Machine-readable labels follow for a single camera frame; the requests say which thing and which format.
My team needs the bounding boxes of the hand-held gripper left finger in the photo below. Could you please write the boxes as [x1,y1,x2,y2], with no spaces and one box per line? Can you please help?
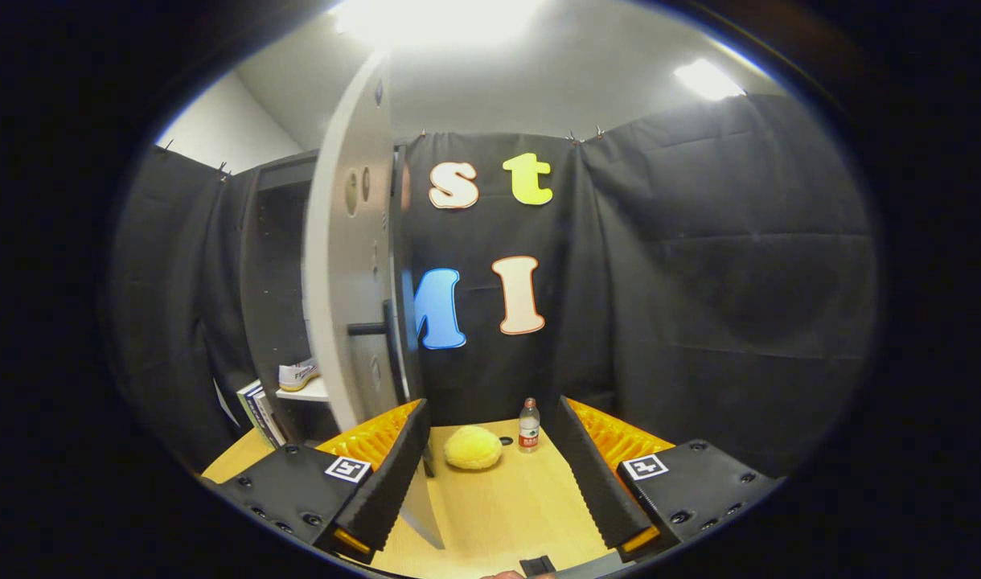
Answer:
[205,398,433,564]

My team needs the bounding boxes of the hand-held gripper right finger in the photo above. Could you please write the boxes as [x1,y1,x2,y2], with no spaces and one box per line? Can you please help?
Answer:
[552,396,785,564]

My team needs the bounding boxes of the black cabinet door handle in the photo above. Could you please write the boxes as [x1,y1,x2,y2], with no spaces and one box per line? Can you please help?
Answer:
[347,299,408,404]

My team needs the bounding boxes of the white canvas shoe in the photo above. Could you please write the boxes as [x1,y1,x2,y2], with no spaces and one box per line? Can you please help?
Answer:
[278,357,322,392]

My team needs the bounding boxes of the beige shoe cabinet door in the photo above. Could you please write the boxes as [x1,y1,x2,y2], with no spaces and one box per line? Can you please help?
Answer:
[302,50,447,552]

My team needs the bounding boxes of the light grey cabinet shelf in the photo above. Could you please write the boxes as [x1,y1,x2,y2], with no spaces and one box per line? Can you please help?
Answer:
[275,376,330,402]

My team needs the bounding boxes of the clear plastic water bottle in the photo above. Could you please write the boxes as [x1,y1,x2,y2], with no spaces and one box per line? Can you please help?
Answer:
[518,397,541,454]

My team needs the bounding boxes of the yellow plush ball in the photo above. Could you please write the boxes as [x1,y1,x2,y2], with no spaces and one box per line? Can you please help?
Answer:
[443,425,503,471]

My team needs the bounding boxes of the white cover book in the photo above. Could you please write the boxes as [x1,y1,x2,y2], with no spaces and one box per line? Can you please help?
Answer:
[253,390,289,446]

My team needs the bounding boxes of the dark blue spine book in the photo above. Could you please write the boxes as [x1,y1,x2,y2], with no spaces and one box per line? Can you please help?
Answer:
[245,386,282,448]

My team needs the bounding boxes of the green spine book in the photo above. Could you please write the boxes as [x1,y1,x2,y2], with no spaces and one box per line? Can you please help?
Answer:
[236,380,276,450]

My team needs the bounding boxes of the white paper sheet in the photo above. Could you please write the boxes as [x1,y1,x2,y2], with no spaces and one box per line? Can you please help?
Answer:
[214,376,240,427]

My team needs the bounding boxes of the black backdrop cloth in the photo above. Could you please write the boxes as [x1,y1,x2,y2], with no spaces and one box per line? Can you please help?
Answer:
[109,92,877,479]

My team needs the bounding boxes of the narrow ceiling light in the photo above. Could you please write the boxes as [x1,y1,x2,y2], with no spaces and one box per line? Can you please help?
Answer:
[673,58,747,101]

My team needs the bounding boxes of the large ceiling light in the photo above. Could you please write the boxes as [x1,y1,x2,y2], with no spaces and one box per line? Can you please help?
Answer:
[330,0,548,49]

